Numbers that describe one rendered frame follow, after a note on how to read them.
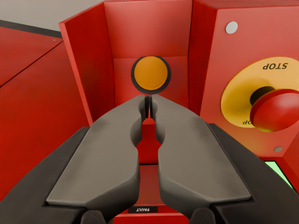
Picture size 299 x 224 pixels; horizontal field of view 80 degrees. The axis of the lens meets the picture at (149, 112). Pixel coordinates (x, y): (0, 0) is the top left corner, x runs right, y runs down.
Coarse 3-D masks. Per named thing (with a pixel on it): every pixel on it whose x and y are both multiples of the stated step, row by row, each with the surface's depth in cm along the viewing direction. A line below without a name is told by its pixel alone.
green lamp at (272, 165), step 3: (267, 162) 20; (270, 162) 20; (273, 162) 20; (270, 165) 20; (273, 165) 20; (276, 165) 20; (273, 168) 19; (276, 168) 19; (276, 171) 19; (279, 171) 19; (279, 174) 19; (282, 174) 19; (282, 177) 19; (285, 180) 18; (288, 183) 18
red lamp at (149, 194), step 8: (144, 168) 20; (152, 168) 20; (144, 176) 19; (152, 176) 19; (144, 184) 18; (152, 184) 18; (144, 192) 18; (152, 192) 18; (144, 200) 17; (152, 200) 17; (160, 200) 17
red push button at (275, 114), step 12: (252, 96) 16; (264, 96) 13; (276, 96) 13; (288, 96) 13; (252, 108) 14; (264, 108) 13; (276, 108) 13; (288, 108) 13; (252, 120) 14; (264, 120) 14; (276, 120) 14; (288, 120) 14
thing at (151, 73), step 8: (152, 56) 20; (144, 64) 20; (152, 64) 20; (160, 64) 20; (136, 72) 20; (144, 72) 20; (152, 72) 20; (160, 72) 20; (136, 80) 21; (144, 80) 20; (152, 80) 20; (160, 80) 20; (144, 88) 21; (152, 88) 21
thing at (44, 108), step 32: (0, 32) 70; (32, 32) 77; (0, 64) 52; (32, 64) 55; (64, 64) 59; (0, 96) 41; (32, 96) 43; (64, 96) 45; (0, 128) 34; (32, 128) 35; (64, 128) 37; (0, 160) 29; (32, 160) 30; (288, 160) 43; (0, 192) 25
